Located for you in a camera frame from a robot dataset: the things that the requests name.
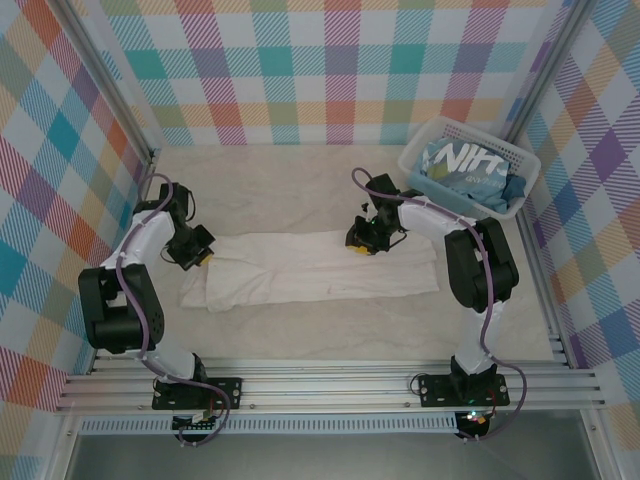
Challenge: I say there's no cream white towel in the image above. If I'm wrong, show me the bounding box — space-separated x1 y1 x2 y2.
179 228 440 314

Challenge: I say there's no right controller board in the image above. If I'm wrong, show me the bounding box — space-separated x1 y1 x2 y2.
458 409 494 436

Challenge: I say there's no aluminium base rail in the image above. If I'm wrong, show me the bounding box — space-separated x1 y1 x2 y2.
54 355 607 415

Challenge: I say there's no black mounting plate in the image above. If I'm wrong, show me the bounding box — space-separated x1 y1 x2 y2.
416 373 511 409
151 376 245 412

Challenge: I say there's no aluminium left frame post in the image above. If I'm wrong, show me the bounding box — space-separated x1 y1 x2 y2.
58 0 162 166

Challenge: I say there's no white slotted cable duct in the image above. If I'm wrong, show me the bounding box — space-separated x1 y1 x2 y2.
78 410 459 436

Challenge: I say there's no grey metal panel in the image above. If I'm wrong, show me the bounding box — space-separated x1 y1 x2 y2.
49 432 616 480

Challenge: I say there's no left controller board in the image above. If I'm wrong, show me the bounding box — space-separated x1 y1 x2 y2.
172 412 221 434

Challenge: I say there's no white plastic laundry basket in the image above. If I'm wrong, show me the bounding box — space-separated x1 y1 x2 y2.
398 116 543 221

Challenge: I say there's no controller board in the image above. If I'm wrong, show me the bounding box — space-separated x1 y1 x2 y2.
458 409 494 436
172 412 221 434

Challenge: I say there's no aluminium frame post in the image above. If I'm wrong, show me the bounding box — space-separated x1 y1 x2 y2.
58 0 162 166
499 0 591 151

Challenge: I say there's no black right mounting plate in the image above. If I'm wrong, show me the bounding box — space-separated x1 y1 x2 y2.
416 373 511 409

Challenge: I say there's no aluminium right frame post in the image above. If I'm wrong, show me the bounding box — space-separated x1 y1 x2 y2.
499 0 591 151

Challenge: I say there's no teal printed t-shirt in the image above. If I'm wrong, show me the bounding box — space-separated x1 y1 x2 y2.
407 141 512 215

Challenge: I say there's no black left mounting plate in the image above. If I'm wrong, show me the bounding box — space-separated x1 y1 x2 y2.
151 376 245 412

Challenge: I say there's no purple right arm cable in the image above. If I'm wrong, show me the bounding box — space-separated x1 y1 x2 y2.
351 167 529 444

